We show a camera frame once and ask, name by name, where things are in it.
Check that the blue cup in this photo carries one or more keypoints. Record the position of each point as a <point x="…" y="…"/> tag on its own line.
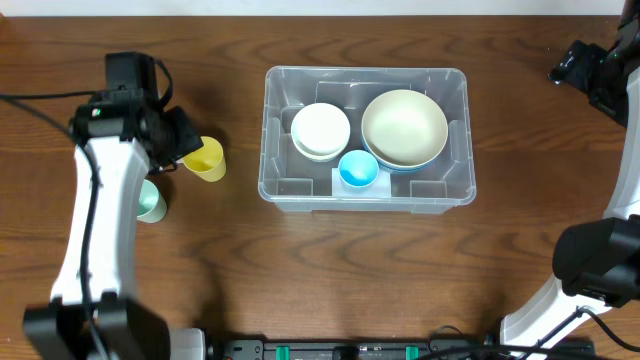
<point x="358" y="169"/>

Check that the dark blue bowl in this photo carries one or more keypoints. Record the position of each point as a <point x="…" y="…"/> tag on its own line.
<point x="393" y="169"/>

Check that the green cup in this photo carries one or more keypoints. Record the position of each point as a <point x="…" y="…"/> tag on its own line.
<point x="152" y="207"/>

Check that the clear plastic storage container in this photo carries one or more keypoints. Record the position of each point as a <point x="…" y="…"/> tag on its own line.
<point x="296" y="184"/>

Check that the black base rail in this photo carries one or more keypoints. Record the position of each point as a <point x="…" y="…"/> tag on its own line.
<point x="256" y="349"/>

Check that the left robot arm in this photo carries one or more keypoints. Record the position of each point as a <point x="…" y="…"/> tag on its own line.
<point x="93" y="312"/>

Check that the yellow cup centre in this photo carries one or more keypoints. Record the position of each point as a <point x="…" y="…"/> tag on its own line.
<point x="207" y="162"/>

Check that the beige large bowl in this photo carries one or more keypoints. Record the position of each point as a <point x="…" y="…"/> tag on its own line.
<point x="404" y="128"/>

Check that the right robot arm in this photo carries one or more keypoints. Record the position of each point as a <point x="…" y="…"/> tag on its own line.
<point x="596" y="264"/>

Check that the white small bowl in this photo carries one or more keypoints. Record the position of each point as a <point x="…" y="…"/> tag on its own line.
<point x="320" y="128"/>

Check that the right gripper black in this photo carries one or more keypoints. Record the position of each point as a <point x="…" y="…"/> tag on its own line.
<point x="593" y="58"/>

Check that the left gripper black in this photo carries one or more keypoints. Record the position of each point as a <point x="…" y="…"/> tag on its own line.
<point x="192" y="136"/>

